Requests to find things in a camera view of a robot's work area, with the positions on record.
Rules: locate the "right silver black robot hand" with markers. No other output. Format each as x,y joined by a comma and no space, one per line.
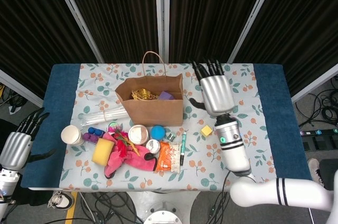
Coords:
217,94

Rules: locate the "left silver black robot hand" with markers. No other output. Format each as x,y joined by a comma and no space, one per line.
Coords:
16,150

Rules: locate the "small yellow cube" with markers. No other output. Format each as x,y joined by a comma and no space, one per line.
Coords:
206,130

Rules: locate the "purple cube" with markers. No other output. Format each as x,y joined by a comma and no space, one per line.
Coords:
165,95

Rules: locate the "gold foil snack package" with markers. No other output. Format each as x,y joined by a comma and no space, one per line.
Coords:
144,94

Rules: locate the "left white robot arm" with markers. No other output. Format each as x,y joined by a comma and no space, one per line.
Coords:
8,184

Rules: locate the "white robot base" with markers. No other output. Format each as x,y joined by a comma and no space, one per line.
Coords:
163,208

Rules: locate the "white paper cup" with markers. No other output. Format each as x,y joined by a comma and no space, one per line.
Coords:
71,134

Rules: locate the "orange snack packet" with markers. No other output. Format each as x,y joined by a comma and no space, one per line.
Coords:
167,158

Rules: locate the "brown lidded paper cup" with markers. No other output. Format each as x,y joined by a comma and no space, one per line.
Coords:
138,134

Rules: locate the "small grey green sharpener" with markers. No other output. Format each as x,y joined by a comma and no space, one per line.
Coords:
171,136

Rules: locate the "green pen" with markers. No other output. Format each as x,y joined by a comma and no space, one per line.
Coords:
183,147

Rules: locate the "white black-striped sneaker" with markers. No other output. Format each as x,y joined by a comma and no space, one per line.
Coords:
61,200

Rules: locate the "blue table cover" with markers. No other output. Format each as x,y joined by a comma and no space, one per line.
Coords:
60,97

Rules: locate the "blue ball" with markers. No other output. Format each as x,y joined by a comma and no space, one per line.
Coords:
157,132

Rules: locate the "purple plastic toy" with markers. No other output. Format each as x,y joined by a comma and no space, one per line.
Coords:
91,137

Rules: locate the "blue plastic toy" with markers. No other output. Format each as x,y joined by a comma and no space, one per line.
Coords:
95,131

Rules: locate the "small round white tin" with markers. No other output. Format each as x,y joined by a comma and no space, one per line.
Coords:
153,146

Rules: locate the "black ribbed partition panel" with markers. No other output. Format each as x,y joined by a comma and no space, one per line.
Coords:
211,10
113,10
26,23
303,23

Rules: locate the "yellow sponge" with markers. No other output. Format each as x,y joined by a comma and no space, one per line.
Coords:
103,152

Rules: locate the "floral tablecloth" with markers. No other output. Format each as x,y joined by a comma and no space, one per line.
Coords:
89,94

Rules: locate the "white straw bundle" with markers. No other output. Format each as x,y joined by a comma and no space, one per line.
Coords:
105,116

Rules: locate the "pink plush cloth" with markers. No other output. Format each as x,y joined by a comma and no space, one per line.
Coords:
140,159

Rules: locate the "small green round trinket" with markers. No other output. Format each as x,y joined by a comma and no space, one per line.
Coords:
114,125

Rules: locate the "black power strip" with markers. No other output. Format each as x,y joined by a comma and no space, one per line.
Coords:
317,132

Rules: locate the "colourful feather toy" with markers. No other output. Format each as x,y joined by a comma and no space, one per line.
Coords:
122,147

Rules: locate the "plain white sneaker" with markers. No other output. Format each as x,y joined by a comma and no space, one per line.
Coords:
314,169

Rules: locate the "grey partition rail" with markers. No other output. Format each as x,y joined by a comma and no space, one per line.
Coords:
314,84
23,88

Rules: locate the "slanted grey partition post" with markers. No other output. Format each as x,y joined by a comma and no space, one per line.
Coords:
76,15
253,15

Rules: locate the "upright grey partition post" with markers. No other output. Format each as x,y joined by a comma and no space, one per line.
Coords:
161,10

